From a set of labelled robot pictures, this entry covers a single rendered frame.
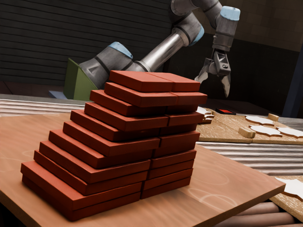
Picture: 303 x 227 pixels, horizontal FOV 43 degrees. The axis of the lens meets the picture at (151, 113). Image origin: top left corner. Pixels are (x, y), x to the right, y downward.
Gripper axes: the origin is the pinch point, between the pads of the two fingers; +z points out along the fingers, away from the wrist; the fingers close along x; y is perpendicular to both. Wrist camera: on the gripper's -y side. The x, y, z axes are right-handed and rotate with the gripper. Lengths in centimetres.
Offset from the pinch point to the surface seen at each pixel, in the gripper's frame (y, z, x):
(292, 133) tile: -0.8, 9.2, -40.7
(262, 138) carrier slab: -12.4, 11.0, -21.2
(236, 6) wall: 586, -87, -214
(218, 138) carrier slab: -20.8, 11.8, -0.2
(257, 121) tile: 12.2, 9.5, -29.9
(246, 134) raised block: -14.9, 10.1, -13.1
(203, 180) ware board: -87, 2, 28
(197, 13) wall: 555, -55, -134
